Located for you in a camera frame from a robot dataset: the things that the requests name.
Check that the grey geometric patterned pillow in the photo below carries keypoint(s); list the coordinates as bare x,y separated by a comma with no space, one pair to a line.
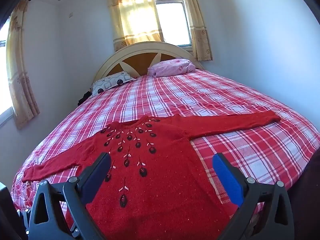
110,82

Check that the window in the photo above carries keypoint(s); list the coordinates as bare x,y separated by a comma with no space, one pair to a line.
172,22
3,80

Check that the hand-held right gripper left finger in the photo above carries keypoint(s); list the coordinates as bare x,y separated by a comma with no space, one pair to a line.
98,177

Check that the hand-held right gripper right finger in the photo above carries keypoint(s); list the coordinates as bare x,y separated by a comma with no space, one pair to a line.
226,177

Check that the dark cloth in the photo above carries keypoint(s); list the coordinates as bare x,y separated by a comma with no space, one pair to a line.
85,98

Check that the beige curtain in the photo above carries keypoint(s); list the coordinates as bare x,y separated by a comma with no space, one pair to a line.
200,30
132,17
20,80

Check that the cream wooden headboard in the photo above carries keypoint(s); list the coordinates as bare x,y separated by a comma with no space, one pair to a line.
140,65

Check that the red knitted sweater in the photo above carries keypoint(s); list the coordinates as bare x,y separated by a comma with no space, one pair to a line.
160,192

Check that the red plaid bed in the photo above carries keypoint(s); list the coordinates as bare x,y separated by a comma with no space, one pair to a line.
175,100

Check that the pink pillow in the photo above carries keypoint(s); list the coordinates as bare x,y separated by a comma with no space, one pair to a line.
170,67

